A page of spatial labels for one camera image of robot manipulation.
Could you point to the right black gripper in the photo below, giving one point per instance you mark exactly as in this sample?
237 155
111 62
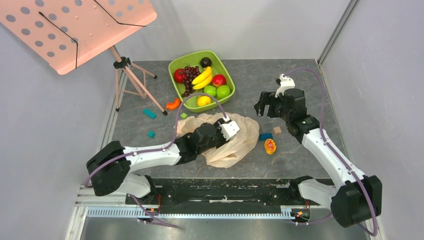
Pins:
269 105

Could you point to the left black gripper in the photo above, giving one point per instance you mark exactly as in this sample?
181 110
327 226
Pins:
224 140

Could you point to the beige plastic banana-print bag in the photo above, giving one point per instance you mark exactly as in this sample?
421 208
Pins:
232 152

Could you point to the yellow fake banana bunch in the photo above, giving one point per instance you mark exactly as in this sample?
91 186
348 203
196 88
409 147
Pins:
203 79

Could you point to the red fake grape bunch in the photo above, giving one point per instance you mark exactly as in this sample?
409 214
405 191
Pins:
189 74

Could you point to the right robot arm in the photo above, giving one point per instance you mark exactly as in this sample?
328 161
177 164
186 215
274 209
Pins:
354 197

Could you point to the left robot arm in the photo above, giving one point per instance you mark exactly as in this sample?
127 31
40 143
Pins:
113 168

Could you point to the yellow fake lemon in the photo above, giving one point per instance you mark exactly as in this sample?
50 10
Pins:
203 100

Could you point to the green fake apple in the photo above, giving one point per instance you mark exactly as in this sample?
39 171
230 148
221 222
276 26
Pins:
223 91

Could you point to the green bumpy fake fruit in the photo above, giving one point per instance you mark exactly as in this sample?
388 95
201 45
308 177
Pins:
210 90

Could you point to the red fake apple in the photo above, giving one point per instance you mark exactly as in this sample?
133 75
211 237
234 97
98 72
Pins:
219 80

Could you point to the red fake pomegranate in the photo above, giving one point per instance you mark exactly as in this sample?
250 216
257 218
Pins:
179 75

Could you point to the dark purple fake plum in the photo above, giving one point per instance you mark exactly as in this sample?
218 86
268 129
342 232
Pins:
205 62

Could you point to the small wooden block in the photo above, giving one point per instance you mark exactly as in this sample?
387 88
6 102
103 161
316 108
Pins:
276 131

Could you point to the blue toy brick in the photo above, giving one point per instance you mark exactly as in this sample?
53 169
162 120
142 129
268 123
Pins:
265 136

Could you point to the yellow orange round toy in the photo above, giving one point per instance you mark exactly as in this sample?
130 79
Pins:
270 146

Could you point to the small green cube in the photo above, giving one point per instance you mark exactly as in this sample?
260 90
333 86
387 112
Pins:
184 115

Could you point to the orange curved toy block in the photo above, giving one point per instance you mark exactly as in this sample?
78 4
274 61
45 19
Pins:
174 104

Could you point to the small teal block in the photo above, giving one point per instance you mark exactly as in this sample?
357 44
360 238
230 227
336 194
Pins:
151 134

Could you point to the teal toy block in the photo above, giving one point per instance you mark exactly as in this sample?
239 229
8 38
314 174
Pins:
149 113

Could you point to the pink music stand tripod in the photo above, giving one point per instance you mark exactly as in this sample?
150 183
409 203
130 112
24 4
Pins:
122 65

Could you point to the pink perforated music stand desk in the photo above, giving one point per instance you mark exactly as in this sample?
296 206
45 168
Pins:
68 33

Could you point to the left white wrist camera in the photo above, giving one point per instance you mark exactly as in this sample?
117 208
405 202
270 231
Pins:
229 127

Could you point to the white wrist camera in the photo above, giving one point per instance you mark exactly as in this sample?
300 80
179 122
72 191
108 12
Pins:
285 83
229 127

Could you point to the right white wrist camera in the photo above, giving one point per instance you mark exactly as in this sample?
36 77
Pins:
285 83

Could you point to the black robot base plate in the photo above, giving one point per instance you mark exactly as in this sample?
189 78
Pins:
175 191

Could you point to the aluminium frame rail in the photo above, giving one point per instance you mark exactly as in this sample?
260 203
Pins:
118 217

